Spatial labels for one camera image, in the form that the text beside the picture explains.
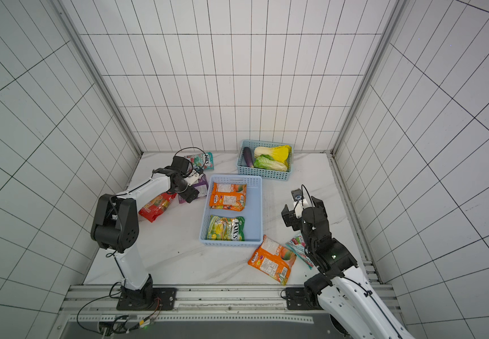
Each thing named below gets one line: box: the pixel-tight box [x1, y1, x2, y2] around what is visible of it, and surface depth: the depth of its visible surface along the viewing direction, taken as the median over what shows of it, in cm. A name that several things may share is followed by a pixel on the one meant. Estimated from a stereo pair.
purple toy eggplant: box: [243, 146, 255, 169], surface depth 116 cm
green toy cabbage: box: [253, 153, 288, 172], surface depth 108 cm
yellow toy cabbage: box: [253, 144, 292, 168], surface depth 111 cm
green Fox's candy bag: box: [207, 215, 246, 241], surface depth 90 cm
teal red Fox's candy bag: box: [285, 234, 314, 270], surface depth 85 cm
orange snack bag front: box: [247, 234, 297, 287], surface depth 82 cm
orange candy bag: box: [209, 182, 247, 212], surface depth 97 cm
